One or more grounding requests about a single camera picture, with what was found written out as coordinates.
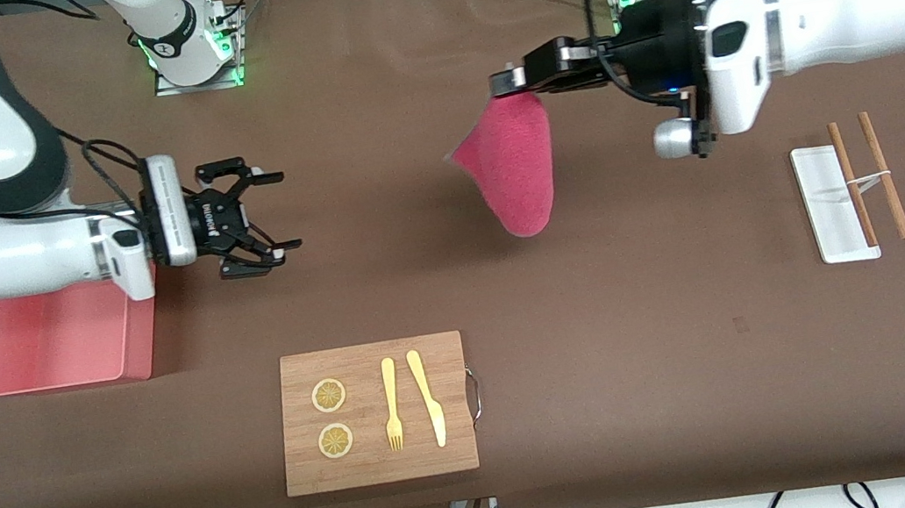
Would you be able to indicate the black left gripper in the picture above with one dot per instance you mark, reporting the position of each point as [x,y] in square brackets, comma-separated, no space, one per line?
[658,43]

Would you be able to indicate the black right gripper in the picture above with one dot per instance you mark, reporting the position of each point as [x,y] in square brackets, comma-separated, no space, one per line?
[210,221]

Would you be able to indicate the pink and grey cloth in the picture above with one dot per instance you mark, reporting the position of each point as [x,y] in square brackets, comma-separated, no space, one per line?
[515,165]

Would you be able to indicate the lemon slice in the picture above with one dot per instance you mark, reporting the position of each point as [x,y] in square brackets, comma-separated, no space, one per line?
[335,440]
[329,395]

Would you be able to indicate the yellow plastic fork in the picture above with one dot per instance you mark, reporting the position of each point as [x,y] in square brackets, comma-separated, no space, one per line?
[389,387]

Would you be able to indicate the pink plastic bin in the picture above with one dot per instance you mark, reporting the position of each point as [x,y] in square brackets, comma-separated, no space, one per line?
[49,346]

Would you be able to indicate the yellow plastic knife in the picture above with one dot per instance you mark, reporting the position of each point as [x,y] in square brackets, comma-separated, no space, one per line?
[431,403]

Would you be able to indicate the wooden cutting board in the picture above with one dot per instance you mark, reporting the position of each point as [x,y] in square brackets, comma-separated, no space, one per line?
[381,468]

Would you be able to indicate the white rectangular tray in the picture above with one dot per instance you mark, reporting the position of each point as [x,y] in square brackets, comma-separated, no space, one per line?
[833,218]

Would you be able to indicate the white rubber band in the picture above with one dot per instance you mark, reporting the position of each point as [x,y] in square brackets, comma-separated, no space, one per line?
[869,180]

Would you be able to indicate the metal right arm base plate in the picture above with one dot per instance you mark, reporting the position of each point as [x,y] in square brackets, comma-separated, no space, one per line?
[216,83]

